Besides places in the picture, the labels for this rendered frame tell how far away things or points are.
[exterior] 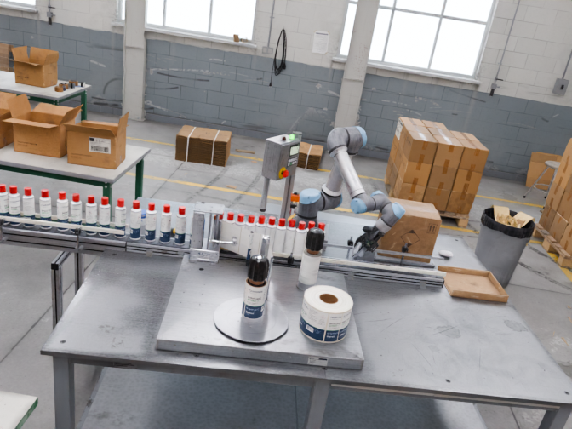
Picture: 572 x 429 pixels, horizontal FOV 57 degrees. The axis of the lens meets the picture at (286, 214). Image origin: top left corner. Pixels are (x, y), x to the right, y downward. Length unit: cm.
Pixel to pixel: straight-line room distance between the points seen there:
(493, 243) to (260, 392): 268
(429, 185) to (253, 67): 332
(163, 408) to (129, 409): 16
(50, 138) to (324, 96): 467
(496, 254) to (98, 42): 625
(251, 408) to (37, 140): 250
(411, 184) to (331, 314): 395
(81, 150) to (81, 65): 475
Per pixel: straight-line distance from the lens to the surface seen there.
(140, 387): 286
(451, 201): 606
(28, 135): 424
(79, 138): 399
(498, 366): 246
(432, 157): 584
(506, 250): 483
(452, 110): 811
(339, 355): 211
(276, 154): 252
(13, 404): 200
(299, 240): 265
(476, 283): 306
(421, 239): 300
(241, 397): 284
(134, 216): 269
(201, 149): 660
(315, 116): 795
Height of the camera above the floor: 215
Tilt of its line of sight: 23 degrees down
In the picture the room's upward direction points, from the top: 9 degrees clockwise
